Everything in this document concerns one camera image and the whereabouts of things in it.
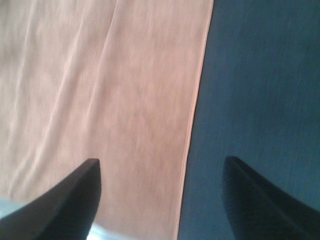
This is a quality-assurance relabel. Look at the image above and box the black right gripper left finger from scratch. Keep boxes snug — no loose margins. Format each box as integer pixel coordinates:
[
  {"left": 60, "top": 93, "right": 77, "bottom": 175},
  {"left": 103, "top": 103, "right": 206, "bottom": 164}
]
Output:
[{"left": 0, "top": 158, "right": 101, "bottom": 240}]

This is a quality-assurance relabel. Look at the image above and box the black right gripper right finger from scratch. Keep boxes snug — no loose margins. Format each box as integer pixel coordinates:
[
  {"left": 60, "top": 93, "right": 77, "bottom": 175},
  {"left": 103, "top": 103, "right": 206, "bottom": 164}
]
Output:
[{"left": 222, "top": 156, "right": 320, "bottom": 240}]

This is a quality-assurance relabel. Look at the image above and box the brown towel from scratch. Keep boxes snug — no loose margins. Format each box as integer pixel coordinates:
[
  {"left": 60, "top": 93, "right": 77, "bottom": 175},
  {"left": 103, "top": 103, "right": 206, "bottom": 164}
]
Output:
[{"left": 0, "top": 0, "right": 213, "bottom": 240}]

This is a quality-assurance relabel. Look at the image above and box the black tablecloth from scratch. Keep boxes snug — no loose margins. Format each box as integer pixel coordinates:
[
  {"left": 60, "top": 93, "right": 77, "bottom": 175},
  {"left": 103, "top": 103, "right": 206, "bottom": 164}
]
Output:
[{"left": 178, "top": 0, "right": 320, "bottom": 240}]

